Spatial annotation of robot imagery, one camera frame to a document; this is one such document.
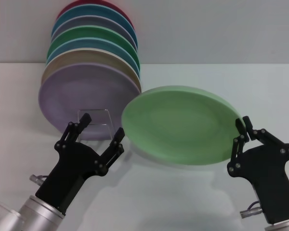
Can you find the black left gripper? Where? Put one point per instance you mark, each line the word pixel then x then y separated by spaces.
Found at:
pixel 69 166

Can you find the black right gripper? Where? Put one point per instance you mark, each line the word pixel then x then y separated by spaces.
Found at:
pixel 262 168

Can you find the light green plate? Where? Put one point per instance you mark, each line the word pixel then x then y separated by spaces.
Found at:
pixel 178 125

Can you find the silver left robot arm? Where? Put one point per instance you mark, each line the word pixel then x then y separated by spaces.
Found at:
pixel 33 214

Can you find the lilac plate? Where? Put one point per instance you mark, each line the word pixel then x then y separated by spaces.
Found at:
pixel 86 89

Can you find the beige plate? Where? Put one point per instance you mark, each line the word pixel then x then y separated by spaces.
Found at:
pixel 86 56

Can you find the light blue plate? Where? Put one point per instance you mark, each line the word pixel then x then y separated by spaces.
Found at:
pixel 94 43

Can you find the dark green plate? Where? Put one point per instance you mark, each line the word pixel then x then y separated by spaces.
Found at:
pixel 94 32

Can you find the grey purple plate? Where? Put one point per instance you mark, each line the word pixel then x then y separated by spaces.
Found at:
pixel 94 21

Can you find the teal blue plate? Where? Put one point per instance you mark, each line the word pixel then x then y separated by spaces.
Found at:
pixel 94 10

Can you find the maroon red plate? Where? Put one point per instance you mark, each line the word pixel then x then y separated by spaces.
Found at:
pixel 121 9

